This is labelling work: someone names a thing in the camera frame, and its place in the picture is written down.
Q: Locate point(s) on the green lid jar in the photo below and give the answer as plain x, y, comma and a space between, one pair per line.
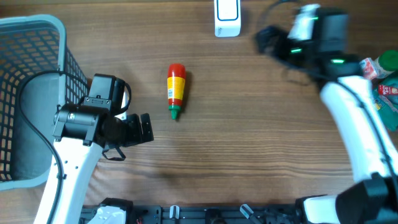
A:
386, 64

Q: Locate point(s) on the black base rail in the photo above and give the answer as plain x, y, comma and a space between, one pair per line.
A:
202, 214

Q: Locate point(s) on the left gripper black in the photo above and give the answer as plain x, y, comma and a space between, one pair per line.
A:
136, 135

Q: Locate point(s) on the red yellow sauce bottle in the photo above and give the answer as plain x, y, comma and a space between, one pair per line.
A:
176, 79

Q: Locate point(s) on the white barcode scanner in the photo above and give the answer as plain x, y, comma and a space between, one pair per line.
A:
227, 14

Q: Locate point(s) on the green snack bag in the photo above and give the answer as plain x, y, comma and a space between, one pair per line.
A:
386, 106

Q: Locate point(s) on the red coffee stick sachet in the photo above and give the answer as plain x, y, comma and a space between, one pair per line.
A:
386, 90

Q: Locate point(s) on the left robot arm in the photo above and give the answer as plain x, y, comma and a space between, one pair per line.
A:
83, 133

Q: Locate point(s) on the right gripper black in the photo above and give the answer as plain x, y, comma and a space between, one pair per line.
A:
278, 36

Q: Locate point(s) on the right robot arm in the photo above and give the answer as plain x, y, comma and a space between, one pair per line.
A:
315, 45

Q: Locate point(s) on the red white small box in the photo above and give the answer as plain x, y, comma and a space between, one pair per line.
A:
368, 68

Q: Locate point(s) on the grey plastic mesh basket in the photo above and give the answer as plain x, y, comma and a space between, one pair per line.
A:
38, 74

